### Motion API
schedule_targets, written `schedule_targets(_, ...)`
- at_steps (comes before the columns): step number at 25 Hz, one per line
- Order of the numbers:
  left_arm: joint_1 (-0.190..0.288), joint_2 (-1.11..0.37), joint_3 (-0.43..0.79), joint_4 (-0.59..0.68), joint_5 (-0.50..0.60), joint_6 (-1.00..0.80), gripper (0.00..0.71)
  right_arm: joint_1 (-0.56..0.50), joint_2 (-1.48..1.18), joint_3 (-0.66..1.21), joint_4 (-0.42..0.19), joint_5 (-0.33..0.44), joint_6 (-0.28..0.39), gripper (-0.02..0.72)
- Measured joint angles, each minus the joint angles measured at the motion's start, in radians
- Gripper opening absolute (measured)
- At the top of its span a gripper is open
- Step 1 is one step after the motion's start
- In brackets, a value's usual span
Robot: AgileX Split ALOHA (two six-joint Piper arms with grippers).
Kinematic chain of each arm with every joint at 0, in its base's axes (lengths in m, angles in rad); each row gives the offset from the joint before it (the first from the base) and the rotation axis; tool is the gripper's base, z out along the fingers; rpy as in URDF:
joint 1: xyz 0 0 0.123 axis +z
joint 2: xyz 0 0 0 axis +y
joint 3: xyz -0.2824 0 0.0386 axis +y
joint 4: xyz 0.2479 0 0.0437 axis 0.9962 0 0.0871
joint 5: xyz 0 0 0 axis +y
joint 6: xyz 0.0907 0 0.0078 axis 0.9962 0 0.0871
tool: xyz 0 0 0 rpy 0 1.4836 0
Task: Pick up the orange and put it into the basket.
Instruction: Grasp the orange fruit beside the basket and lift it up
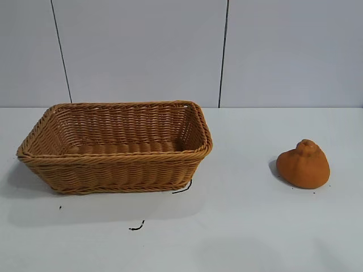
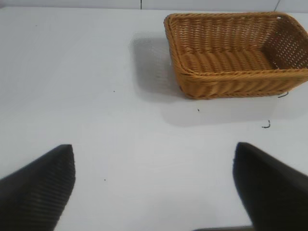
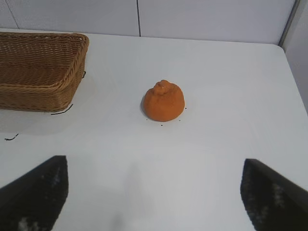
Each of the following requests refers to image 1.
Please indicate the orange knobbed citrus fruit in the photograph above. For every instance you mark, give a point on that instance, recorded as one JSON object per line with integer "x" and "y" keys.
{"x": 303, "y": 168}

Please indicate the brown woven wicker basket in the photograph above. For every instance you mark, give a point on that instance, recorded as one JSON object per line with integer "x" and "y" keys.
{"x": 113, "y": 167}

